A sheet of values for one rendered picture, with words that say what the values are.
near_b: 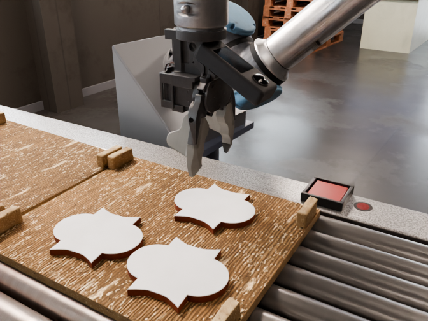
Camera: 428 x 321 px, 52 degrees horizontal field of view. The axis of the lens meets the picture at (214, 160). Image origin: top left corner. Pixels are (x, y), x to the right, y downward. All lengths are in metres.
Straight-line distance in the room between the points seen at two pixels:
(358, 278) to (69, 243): 0.41
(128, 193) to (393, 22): 6.30
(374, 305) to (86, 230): 0.42
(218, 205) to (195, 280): 0.18
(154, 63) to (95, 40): 3.49
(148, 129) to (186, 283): 0.61
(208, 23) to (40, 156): 0.52
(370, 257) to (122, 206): 0.40
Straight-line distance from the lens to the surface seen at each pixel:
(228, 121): 0.70
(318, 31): 0.98
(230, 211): 0.71
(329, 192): 0.83
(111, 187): 0.83
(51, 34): 4.08
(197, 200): 0.74
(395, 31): 6.91
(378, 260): 0.71
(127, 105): 1.16
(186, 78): 0.63
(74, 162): 0.94
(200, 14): 0.61
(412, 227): 0.80
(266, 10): 6.75
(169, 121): 1.08
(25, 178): 0.91
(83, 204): 0.79
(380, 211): 0.83
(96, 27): 4.66
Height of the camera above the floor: 1.33
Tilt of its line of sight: 26 degrees down
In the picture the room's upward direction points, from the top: straight up
